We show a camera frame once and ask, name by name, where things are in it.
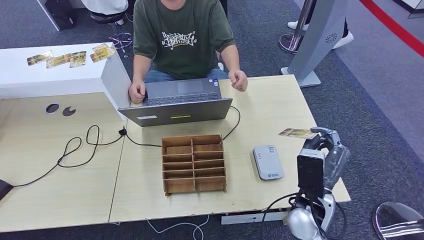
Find shiny chrome round base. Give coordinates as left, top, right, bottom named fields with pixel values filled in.
left=372, top=202, right=424, bottom=240

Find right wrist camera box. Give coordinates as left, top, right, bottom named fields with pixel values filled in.
left=296, top=148, right=326, bottom=200

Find black device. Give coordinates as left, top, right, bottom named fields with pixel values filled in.
left=0, top=179, right=14, bottom=201

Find gold patterned hotel card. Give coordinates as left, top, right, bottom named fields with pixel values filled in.
left=45, top=52, right=73, bottom=69
left=27, top=50, right=55, bottom=66
left=69, top=50, right=88, bottom=68
left=92, top=43, right=114, bottom=56

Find black laptop power cable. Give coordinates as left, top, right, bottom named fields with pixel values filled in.
left=13, top=105, right=242, bottom=188

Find chair star base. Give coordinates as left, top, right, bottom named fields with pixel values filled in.
left=108, top=31, right=133, bottom=59

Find wooden card organizer box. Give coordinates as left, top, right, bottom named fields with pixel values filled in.
left=161, top=134, right=227, bottom=197

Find person's left hand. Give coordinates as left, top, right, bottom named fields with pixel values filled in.
left=228, top=69, right=249, bottom=93

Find white counter block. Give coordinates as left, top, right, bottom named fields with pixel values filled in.
left=0, top=42, right=132, bottom=121

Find display cabinet base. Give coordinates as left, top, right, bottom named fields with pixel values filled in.
left=393, top=0, right=424, bottom=19

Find white cable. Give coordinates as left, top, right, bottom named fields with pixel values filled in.
left=145, top=215, right=211, bottom=240

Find grey card reader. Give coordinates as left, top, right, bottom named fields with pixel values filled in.
left=252, top=145, right=285, bottom=181

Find person's right hand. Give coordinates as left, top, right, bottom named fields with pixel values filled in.
left=128, top=80, right=147, bottom=104

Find grey laptop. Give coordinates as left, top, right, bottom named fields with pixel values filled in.
left=117, top=77, right=234, bottom=128

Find chrome stanchion post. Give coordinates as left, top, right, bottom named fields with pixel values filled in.
left=279, top=0, right=316, bottom=55

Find gold patterned room key card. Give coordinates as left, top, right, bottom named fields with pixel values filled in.
left=278, top=128, right=319, bottom=140

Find grey kiosk stand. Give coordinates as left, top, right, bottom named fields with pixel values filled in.
left=280, top=0, right=349, bottom=89

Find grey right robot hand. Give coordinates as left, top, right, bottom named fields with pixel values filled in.
left=303, top=126, right=351, bottom=191

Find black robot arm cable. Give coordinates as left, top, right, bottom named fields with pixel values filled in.
left=261, top=192, right=347, bottom=240

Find round desk cable grommet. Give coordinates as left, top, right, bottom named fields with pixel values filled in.
left=45, top=102, right=62, bottom=115

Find black case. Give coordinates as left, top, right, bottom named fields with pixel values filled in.
left=44, top=0, right=75, bottom=29

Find black round stool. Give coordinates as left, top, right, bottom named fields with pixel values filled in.
left=90, top=12, right=128, bottom=25

